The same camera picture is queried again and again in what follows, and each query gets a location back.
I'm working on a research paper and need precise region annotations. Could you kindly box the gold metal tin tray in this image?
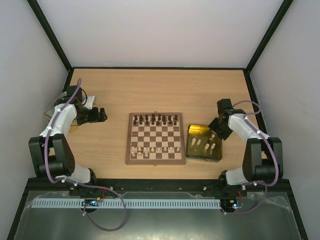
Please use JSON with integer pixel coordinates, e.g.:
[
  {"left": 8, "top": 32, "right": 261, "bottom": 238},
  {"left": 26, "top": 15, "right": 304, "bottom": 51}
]
[{"left": 185, "top": 124, "right": 223, "bottom": 162}]

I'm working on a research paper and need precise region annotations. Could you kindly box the wooden chess board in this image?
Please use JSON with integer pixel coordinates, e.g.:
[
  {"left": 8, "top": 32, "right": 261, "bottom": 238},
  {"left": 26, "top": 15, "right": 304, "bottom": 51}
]
[{"left": 125, "top": 112, "right": 186, "bottom": 166}]

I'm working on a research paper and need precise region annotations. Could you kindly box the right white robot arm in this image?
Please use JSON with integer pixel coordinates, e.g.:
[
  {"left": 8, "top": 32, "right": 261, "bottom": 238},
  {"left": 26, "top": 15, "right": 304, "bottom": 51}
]
[{"left": 208, "top": 98, "right": 283, "bottom": 196}]

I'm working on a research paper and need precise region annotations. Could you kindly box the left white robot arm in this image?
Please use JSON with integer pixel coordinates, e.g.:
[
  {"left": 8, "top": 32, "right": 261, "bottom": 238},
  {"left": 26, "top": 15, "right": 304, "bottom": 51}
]
[{"left": 28, "top": 85, "right": 108, "bottom": 186}]

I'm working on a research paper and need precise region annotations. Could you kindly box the silver metal tin lid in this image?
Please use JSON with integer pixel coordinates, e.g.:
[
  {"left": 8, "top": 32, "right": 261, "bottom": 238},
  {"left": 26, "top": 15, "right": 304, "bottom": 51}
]
[{"left": 43, "top": 91, "right": 78, "bottom": 133}]

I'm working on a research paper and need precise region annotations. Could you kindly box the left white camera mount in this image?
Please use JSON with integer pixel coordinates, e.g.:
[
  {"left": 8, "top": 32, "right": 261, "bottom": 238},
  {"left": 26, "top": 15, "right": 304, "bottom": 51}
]
[{"left": 82, "top": 96, "right": 96, "bottom": 110}]

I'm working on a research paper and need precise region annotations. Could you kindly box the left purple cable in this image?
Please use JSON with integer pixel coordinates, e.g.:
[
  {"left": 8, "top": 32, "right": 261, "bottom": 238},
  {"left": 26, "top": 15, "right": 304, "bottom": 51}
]
[{"left": 43, "top": 77, "right": 128, "bottom": 231}]

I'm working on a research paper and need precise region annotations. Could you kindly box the purple cable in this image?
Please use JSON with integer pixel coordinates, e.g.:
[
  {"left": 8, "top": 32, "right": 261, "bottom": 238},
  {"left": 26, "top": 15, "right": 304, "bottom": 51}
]
[
  {"left": 43, "top": 77, "right": 128, "bottom": 231},
  {"left": 221, "top": 99, "right": 280, "bottom": 215}
]

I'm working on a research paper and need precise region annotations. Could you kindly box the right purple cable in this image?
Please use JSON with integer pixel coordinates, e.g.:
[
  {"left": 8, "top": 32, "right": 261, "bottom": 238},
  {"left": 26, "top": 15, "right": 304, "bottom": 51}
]
[{"left": 221, "top": 99, "right": 280, "bottom": 215}]

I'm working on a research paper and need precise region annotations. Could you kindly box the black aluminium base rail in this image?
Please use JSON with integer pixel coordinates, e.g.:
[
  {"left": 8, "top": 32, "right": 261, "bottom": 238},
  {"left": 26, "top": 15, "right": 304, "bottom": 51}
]
[{"left": 24, "top": 177, "right": 291, "bottom": 198}]

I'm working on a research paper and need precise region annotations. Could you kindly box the grey slotted cable duct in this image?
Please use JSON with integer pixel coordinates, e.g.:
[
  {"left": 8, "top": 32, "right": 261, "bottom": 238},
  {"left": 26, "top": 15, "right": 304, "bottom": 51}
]
[{"left": 31, "top": 198, "right": 221, "bottom": 209}]

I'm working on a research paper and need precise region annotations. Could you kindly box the left black frame post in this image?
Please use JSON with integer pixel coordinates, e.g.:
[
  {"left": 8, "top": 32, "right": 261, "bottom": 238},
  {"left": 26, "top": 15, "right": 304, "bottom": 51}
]
[{"left": 26, "top": 0, "right": 73, "bottom": 73}]

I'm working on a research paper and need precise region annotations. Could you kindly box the black frame post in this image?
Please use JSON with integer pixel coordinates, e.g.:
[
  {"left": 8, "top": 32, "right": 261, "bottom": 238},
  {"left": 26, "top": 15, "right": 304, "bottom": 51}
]
[
  {"left": 244, "top": 0, "right": 295, "bottom": 73},
  {"left": 26, "top": 0, "right": 73, "bottom": 73}
]

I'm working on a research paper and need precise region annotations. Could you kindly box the right black frame post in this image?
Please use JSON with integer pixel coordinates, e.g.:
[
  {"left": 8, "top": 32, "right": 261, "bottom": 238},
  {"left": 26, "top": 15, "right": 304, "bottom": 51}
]
[{"left": 244, "top": 0, "right": 295, "bottom": 73}]

